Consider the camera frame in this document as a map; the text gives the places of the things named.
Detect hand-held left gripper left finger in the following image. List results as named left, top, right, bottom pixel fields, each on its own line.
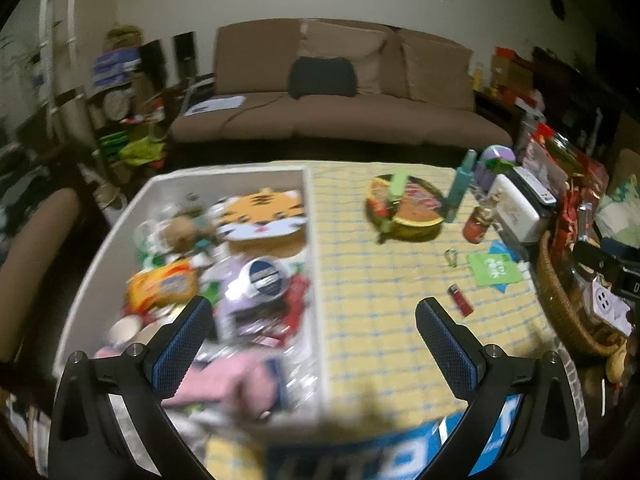
left=47, top=296, right=216, bottom=480

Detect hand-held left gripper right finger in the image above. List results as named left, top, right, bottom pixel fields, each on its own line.
left=415, top=297, right=591, bottom=480

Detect white storage box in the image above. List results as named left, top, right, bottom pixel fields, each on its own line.
left=52, top=164, right=331, bottom=426

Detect white paper cup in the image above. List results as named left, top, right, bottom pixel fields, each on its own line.
left=107, top=315, right=146, bottom=351

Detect red lighter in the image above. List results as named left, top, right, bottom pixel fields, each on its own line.
left=447, top=284, right=473, bottom=317

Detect purple plastic packet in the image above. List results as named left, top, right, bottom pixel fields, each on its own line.
left=205, top=255, right=281, bottom=346

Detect orange snack packet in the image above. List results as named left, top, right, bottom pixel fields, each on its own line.
left=125, top=259, right=201, bottom=311

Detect yellow checked tablecloth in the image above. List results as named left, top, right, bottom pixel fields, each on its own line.
left=205, top=162, right=566, bottom=480

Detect green paper packet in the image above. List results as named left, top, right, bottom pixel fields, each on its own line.
left=467, top=250, right=523, bottom=288

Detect round blue white tin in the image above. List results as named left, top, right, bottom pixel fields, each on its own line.
left=235, top=256, right=291, bottom=303

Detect blue card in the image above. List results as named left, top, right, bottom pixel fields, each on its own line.
left=487, top=240, right=521, bottom=261

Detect wicker basket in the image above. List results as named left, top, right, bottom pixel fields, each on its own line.
left=537, top=230, right=631, bottom=358

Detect brown plush toy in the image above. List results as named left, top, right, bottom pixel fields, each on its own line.
left=162, top=215, right=201, bottom=251

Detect red small jar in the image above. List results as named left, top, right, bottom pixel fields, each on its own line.
left=462, top=205, right=493, bottom=245

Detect red packet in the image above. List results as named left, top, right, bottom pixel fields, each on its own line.
left=287, top=275, right=311, bottom=321

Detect blue white printed box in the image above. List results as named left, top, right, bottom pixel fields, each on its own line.
left=265, top=395, right=523, bottom=480

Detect round colourful printed dish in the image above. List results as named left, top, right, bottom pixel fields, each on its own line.
left=365, top=174, right=448, bottom=241

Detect white floral box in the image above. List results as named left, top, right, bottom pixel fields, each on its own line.
left=487, top=172, right=548, bottom=246

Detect white power adapter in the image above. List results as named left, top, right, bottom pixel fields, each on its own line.
left=590, top=277, right=633, bottom=336

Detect tiger face shaped pad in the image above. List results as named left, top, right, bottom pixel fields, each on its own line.
left=216, top=187, right=306, bottom=242

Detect teal slim bottle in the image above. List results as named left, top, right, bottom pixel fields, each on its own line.
left=445, top=150, right=476, bottom=223

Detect brown upholstered chair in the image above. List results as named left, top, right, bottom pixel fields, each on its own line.
left=0, top=187, right=83, bottom=361

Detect green clip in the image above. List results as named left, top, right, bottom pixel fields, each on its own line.
left=387, top=172, right=411, bottom=201

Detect black device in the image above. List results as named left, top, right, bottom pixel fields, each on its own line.
left=572, top=242, right=640, bottom=301

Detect white black rectangular case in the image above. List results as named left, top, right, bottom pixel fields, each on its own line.
left=507, top=165, right=558, bottom=206

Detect red snack packets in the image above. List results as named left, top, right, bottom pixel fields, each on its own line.
left=557, top=180, right=601, bottom=261

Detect purple round container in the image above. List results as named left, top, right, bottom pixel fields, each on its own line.
left=475, top=144, right=516, bottom=176

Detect green bag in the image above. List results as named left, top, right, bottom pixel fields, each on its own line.
left=117, top=135, right=166, bottom=168

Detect white paper sheet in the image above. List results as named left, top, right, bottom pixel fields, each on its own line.
left=185, top=95, right=247, bottom=116

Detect brown sofa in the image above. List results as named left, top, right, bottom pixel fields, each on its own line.
left=167, top=19, right=513, bottom=148

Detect beige sofa cushion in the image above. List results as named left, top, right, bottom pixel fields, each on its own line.
left=397, top=30, right=476, bottom=111
left=300, top=22, right=396, bottom=96

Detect dark wooden cabinet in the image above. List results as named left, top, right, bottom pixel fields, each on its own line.
left=530, top=47, right=640, bottom=161

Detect yellow red cardboard boxes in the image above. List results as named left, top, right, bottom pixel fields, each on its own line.
left=492, top=47, right=536, bottom=101

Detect blue wrapped packages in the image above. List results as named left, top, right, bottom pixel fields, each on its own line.
left=92, top=50, right=143, bottom=93

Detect black cushion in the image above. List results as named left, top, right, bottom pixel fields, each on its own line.
left=289, top=56, right=358, bottom=98

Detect white coat rack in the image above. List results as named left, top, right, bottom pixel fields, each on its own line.
left=40, top=0, right=81, bottom=131

